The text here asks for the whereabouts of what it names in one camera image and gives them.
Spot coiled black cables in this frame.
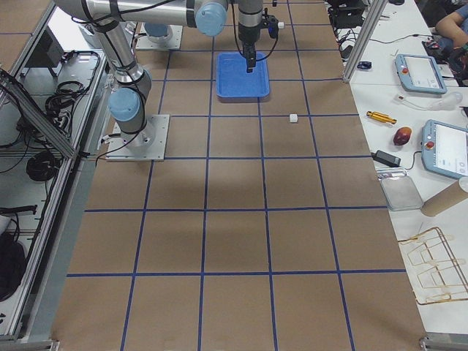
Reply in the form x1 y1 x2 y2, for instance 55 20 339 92
26 150 59 182

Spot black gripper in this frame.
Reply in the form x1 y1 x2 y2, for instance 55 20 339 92
238 12 262 73

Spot lower teach pendant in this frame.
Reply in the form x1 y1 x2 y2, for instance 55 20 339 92
421 120 467 179

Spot blue plastic tray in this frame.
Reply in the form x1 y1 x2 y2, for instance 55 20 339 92
216 51 270 99

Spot person forearm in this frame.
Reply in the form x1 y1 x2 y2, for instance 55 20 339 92
435 5 467 48

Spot gold wire rack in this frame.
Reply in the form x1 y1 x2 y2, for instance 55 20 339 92
398 227 467 306

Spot aluminium frame post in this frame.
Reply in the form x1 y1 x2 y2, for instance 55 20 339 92
342 0 387 83

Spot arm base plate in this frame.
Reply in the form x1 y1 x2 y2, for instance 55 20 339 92
105 114 170 162
135 23 183 50

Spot upper teach pendant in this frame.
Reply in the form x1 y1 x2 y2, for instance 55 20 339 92
394 54 448 95

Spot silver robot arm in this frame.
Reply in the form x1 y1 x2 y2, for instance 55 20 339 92
56 1 232 148
143 23 173 42

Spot black power adapter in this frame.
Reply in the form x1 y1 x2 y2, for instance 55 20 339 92
371 150 401 167

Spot cardboard tube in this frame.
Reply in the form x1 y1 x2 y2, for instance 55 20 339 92
420 176 467 217

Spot teach pendant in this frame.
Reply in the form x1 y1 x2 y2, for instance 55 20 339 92
394 54 448 95
421 120 467 179

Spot yellow metal tool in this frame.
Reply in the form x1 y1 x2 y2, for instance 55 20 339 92
366 111 397 124

